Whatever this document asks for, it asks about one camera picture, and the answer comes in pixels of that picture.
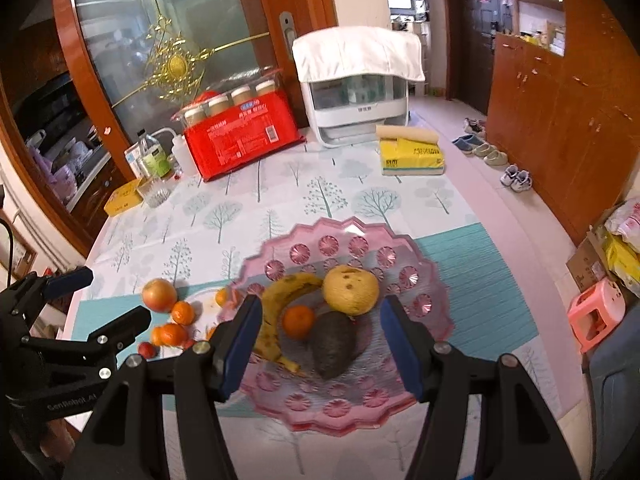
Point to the tree pattern tablecloth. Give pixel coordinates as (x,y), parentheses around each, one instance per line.
(308,210)

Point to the pink glass fruit bowl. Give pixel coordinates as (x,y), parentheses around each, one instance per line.
(370,390)

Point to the gold ornament on door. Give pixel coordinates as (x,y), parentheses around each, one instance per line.
(185,34)

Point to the orange tangerine bottom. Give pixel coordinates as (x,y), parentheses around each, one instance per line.
(156,337)

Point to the white appliance with cloth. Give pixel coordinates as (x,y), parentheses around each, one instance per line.
(355,79)

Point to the small red apple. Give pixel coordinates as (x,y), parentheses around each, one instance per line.
(147,350)

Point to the green label bottle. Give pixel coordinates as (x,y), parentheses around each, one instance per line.
(153,157)

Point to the yellow cardboard box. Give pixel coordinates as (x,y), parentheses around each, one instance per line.
(124,198)

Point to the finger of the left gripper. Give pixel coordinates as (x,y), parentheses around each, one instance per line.
(34,291)
(101,347)

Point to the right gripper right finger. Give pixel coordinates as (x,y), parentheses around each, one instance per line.
(437,374)

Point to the cream paper roll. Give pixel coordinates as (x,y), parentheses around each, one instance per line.
(415,134)

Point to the pink plastic stool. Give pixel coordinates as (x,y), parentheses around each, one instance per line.
(595,313)

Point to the orange tangerine top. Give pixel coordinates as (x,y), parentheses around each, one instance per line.
(221,296)

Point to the small white box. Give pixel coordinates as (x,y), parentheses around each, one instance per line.
(132,155)

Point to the yellow tissue pack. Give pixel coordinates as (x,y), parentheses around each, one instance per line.
(401,157)

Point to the clear glass cup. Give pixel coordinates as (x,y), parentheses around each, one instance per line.
(154,191)

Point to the dark avocado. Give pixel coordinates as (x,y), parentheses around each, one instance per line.
(333,344)

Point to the red snack package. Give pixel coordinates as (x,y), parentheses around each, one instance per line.
(242,134)

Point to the red yellow apple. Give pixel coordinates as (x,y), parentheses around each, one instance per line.
(159,295)

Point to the yellow spotted banana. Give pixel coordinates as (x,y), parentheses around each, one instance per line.
(275,298)

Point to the orange tangerine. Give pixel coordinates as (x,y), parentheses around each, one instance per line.
(182,313)
(172,335)
(221,296)
(297,322)
(156,337)

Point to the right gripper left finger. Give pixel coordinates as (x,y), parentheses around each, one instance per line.
(205,375)

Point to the white squeeze bottle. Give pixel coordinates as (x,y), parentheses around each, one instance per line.
(181,151)

